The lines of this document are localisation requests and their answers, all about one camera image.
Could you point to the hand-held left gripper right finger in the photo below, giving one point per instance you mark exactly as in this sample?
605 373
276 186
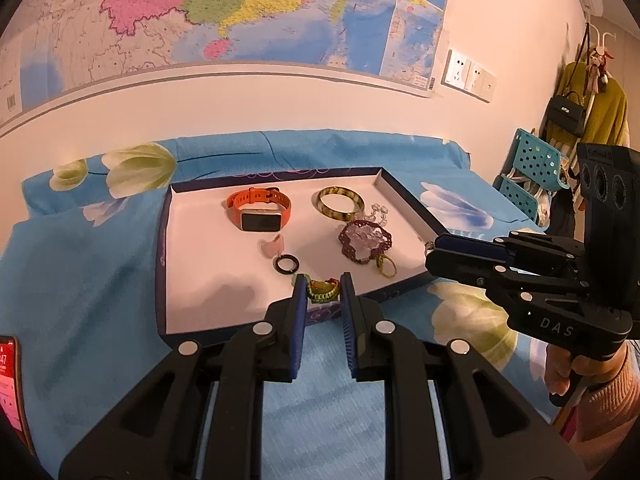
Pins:
350 325

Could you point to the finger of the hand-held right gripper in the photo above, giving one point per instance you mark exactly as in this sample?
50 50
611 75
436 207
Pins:
450 266
470 245

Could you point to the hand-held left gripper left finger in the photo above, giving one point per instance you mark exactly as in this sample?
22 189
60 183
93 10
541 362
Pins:
299 325

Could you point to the pink pendant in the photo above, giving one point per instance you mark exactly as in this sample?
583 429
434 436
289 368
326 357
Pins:
271 247

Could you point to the white shallow tray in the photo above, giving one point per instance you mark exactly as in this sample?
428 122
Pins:
210 275

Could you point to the person's right hand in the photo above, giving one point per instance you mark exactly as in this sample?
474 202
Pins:
556 375

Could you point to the blue plastic chair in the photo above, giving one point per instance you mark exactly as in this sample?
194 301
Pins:
537 157
517 197

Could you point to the yellow coat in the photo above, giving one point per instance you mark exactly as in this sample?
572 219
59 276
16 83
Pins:
607 110

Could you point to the orange smartwatch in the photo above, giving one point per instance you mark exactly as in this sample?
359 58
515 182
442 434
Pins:
255 220

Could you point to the black handbag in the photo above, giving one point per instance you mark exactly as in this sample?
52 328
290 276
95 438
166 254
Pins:
565 115

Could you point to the green bangle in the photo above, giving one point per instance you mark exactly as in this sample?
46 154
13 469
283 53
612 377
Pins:
320 205

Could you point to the white coat rack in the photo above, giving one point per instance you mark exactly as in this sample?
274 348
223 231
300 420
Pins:
597 50

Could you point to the blue floral blanket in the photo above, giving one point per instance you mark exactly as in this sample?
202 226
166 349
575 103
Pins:
75 260

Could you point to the smartphone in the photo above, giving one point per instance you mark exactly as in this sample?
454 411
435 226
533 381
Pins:
10 385

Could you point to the white wall socket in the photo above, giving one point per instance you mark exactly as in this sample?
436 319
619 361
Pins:
456 67
477 77
490 87

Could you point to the colourful wall map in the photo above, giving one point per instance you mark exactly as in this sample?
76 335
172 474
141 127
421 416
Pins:
200 5

